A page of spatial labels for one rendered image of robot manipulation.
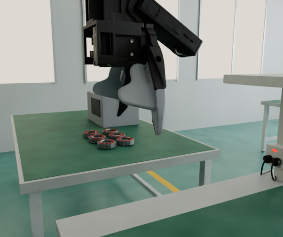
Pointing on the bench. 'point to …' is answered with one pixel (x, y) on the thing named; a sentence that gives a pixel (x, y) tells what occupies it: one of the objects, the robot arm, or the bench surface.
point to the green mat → (231, 218)
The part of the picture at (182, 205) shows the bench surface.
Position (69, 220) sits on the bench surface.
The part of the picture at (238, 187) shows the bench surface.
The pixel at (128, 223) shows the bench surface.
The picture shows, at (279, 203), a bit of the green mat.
